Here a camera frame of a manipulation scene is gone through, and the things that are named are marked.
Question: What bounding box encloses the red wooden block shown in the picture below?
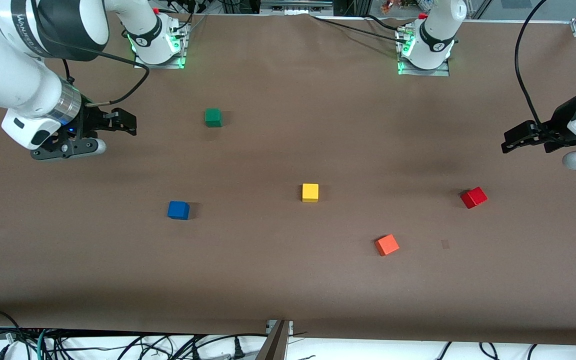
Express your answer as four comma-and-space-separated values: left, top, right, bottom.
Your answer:
460, 186, 489, 210

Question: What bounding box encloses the blue wooden block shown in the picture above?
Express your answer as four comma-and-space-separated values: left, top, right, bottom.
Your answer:
167, 200, 190, 220

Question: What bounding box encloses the orange wooden block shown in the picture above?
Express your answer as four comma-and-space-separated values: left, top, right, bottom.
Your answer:
374, 234, 401, 257

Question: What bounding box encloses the silver power strip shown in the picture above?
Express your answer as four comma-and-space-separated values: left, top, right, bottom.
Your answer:
260, 0, 335, 16

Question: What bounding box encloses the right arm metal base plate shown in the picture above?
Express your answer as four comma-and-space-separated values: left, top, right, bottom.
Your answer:
134, 21, 189, 70

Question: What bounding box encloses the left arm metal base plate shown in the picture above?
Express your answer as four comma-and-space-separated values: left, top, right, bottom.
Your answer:
396, 27, 451, 77

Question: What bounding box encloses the black base power cable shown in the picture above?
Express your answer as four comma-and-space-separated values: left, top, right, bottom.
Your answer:
310, 14, 409, 42

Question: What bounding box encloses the metal camera post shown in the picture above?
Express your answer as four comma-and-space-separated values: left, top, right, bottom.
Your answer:
255, 319, 295, 360

